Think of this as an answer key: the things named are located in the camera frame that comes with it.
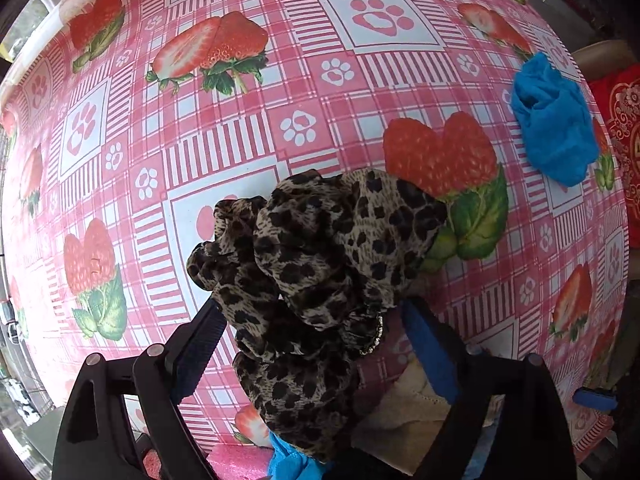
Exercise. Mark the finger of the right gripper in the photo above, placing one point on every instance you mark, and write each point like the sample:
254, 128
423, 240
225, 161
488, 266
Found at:
597, 399

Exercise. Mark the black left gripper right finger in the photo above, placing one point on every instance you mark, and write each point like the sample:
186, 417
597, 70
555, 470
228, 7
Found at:
532, 439

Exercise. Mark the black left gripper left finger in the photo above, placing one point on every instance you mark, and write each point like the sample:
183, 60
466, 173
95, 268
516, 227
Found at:
95, 439

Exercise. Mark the beige sock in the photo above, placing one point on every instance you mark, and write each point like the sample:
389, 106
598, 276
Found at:
404, 425

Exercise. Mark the blue cloth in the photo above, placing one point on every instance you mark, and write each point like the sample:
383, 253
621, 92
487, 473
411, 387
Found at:
287, 463
555, 122

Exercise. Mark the leopard print scrunchie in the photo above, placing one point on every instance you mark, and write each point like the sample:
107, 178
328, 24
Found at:
305, 277

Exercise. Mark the red embroidered cushion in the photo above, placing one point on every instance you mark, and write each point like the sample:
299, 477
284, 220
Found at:
617, 96

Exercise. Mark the pink strawberry tablecloth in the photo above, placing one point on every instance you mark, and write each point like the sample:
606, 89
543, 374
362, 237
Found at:
127, 120

